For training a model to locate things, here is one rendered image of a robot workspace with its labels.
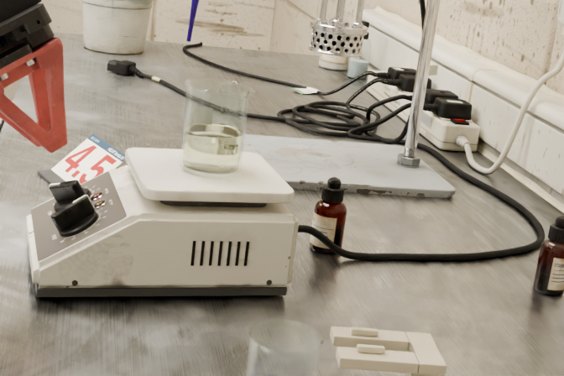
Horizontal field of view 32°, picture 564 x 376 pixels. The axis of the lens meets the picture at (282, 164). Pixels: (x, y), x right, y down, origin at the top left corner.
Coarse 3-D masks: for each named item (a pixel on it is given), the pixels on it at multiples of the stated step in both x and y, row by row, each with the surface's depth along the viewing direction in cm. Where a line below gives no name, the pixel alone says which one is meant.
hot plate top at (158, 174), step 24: (144, 168) 78; (168, 168) 78; (264, 168) 82; (144, 192) 73; (168, 192) 73; (192, 192) 73; (216, 192) 74; (240, 192) 74; (264, 192) 75; (288, 192) 76
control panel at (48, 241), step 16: (96, 192) 80; (112, 192) 78; (48, 208) 81; (96, 208) 76; (112, 208) 75; (48, 224) 78; (96, 224) 74; (48, 240) 75; (64, 240) 73; (80, 240) 72; (48, 256) 72
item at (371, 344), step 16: (336, 336) 43; (352, 336) 43; (368, 336) 43; (384, 336) 43; (400, 336) 43; (416, 336) 44; (336, 352) 42; (352, 352) 41; (368, 352) 41; (384, 352) 42; (400, 352) 42; (416, 352) 42; (432, 352) 42; (352, 368) 41; (368, 368) 41; (384, 368) 41; (400, 368) 41; (416, 368) 41; (432, 368) 41
